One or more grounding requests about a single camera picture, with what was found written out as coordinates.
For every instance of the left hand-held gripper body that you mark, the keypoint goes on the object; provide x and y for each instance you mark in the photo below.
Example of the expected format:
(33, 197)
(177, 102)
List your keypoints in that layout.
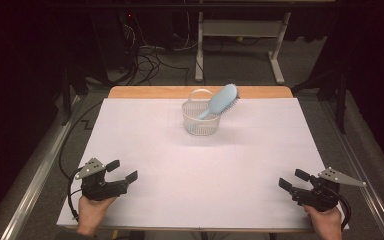
(101, 190)

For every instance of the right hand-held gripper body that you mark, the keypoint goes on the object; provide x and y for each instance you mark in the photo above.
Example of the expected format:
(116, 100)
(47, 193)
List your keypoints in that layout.
(316, 198)

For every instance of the white plastic basket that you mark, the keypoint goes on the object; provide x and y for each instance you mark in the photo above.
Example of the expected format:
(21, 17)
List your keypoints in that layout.
(200, 126)

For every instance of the light blue hairbrush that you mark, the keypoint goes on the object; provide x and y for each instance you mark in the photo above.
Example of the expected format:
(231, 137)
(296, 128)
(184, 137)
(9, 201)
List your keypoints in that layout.
(221, 100)

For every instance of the person's left hand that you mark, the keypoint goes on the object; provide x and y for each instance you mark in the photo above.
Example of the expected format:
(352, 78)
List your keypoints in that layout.
(93, 213)

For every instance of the person's right hand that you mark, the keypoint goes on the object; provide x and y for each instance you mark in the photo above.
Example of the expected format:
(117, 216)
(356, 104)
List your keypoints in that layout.
(326, 223)

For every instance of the white paper sheet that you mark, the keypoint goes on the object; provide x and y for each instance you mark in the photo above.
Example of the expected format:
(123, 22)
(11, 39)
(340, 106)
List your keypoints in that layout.
(213, 173)

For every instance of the black stand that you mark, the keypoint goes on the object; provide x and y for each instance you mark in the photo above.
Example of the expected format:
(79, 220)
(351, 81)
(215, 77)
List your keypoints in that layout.
(67, 96)
(340, 100)

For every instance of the small yellow-green ball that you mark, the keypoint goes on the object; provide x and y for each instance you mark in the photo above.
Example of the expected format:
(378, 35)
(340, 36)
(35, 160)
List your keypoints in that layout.
(240, 39)

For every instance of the metal floor rail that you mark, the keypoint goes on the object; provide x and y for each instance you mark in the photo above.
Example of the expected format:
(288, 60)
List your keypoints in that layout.
(38, 173)
(360, 170)

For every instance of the white metal desk frame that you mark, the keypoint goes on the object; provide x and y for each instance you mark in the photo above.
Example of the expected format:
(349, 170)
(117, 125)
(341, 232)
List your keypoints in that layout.
(243, 28)

